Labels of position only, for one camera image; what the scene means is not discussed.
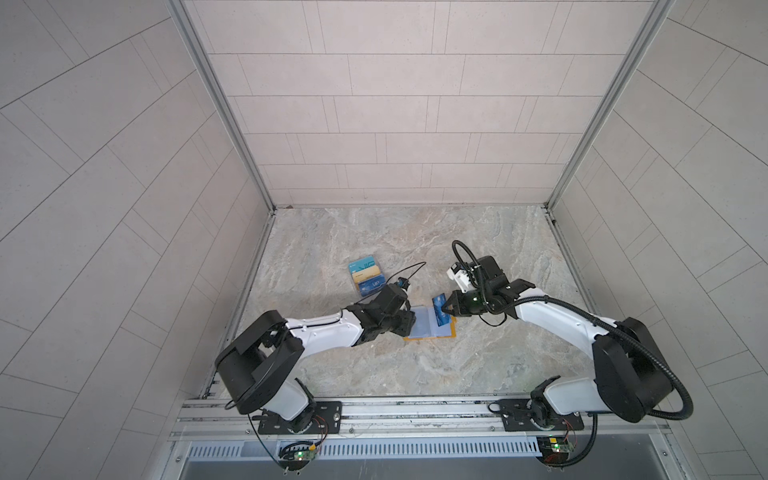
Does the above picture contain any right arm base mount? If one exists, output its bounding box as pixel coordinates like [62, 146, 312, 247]
[488, 398, 584, 432]

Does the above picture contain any black corrugated cable conduit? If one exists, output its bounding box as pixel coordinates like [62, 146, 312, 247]
[451, 239, 695, 421]

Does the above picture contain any corner metal post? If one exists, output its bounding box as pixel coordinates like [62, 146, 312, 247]
[544, 0, 675, 212]
[167, 0, 277, 216]

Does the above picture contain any blue card in stand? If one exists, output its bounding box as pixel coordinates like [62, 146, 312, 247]
[358, 274, 386, 297]

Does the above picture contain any left corner metal post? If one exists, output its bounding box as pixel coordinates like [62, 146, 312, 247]
[167, 0, 277, 216]

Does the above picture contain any right corner metal post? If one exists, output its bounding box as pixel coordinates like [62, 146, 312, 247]
[544, 0, 675, 212]

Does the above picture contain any green circuit board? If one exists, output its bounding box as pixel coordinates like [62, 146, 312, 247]
[536, 436, 573, 464]
[279, 441, 319, 462]

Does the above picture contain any blue VIP card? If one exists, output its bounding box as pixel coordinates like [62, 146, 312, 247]
[432, 294, 453, 327]

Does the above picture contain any beige card in stand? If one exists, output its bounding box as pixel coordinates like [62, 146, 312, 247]
[352, 265, 381, 284]

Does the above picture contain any thin black left cable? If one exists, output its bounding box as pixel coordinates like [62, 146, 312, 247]
[383, 260, 428, 284]

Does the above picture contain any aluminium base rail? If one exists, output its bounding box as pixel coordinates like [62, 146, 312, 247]
[170, 392, 670, 442]

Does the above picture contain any perforated vent strip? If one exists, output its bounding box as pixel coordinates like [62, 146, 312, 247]
[187, 437, 542, 461]

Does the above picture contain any right green circuit board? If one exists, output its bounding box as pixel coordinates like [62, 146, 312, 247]
[536, 436, 573, 464]

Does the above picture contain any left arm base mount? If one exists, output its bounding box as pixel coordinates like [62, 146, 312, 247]
[257, 401, 343, 435]

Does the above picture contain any teal card in stand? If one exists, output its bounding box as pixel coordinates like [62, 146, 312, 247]
[348, 255, 377, 274]

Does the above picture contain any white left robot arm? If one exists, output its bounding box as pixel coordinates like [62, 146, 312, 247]
[214, 277, 416, 432]

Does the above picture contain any left green circuit board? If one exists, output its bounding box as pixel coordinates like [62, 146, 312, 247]
[279, 441, 319, 462]

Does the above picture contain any yellow leather card holder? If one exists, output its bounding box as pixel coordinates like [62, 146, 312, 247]
[405, 306, 456, 341]

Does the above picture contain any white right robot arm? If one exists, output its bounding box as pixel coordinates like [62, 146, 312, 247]
[442, 256, 693, 428]

